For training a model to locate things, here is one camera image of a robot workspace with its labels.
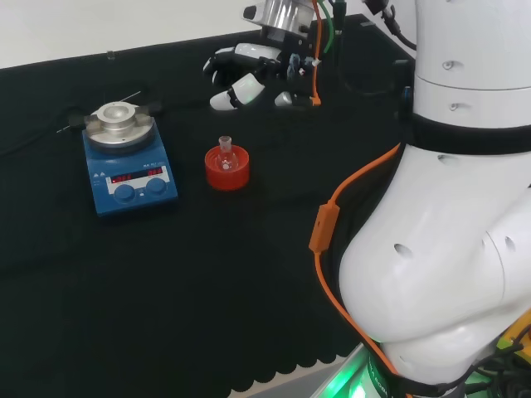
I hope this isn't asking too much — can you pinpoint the thin black probe cable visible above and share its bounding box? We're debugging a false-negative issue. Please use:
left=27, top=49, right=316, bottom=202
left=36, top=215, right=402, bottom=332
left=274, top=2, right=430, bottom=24
left=0, top=80, right=165, bottom=158

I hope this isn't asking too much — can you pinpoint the blue base heater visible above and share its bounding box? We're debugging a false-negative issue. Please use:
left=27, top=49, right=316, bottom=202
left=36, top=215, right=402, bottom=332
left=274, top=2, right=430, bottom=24
left=68, top=100, right=180, bottom=216

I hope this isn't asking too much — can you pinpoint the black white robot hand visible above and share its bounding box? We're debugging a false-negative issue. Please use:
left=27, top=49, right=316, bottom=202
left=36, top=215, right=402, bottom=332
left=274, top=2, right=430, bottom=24
left=202, top=25, right=324, bottom=113

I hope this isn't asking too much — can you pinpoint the green cable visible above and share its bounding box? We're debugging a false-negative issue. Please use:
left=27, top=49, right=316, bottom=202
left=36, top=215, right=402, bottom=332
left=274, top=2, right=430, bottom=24
left=319, top=0, right=348, bottom=54

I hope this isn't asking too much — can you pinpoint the orange cable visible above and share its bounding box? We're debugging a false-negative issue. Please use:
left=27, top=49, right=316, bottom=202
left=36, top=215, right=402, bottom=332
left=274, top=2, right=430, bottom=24
left=308, top=0, right=410, bottom=397

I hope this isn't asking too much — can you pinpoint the metal probe rod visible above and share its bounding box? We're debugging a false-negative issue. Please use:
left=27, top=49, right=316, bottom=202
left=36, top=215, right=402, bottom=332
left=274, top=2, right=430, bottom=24
left=56, top=90, right=142, bottom=134

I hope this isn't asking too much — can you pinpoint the clear round-bottom flask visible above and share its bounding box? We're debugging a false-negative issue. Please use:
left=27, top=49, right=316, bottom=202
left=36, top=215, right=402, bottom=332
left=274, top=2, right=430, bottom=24
left=217, top=134, right=238, bottom=172

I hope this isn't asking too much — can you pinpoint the orange plastic flask stand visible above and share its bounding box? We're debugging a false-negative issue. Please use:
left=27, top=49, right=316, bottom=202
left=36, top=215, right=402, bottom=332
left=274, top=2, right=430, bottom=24
left=204, top=144, right=251, bottom=192

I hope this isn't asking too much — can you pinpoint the black cloth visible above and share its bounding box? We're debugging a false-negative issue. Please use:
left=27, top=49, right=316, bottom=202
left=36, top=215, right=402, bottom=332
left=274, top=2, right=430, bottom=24
left=0, top=12, right=420, bottom=398

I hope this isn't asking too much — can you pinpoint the black connector cable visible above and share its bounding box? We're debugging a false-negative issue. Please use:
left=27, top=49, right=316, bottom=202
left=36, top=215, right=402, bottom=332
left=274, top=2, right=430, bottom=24
left=338, top=0, right=417, bottom=99

